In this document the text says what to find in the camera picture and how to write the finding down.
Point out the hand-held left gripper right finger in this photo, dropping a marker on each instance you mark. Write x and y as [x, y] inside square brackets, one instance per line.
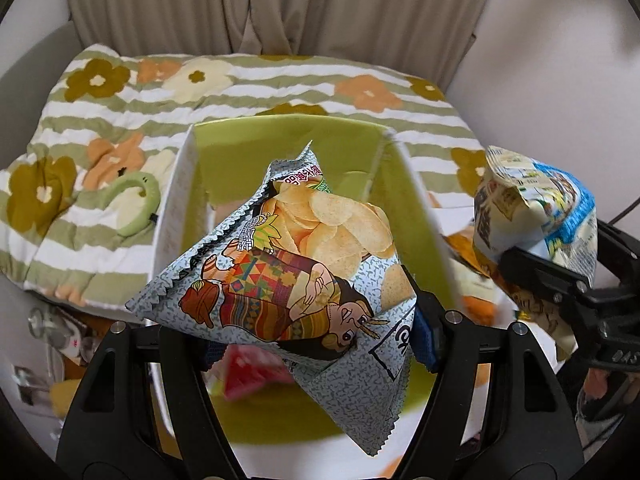
[427, 335]

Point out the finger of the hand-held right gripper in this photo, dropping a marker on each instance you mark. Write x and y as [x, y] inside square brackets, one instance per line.
[540, 275]
[620, 250]

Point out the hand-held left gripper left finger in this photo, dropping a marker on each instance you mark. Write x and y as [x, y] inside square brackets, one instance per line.
[175, 360]

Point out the blue and white snack bag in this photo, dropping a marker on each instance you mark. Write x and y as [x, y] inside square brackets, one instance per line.
[540, 200]

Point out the grey patterned potato chip bag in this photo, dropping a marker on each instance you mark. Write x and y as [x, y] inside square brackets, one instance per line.
[300, 270]

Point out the yellow-green storage box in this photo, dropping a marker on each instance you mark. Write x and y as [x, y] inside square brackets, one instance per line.
[240, 160]

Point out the red snack packet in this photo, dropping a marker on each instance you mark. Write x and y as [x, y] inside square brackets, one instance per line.
[250, 375]

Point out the yellow packet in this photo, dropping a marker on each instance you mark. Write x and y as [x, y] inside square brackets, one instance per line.
[65, 397]

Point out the striped floral blanket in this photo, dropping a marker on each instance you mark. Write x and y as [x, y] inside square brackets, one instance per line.
[300, 85]

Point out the beige curtain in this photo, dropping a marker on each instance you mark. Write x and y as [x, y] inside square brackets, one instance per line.
[250, 0]

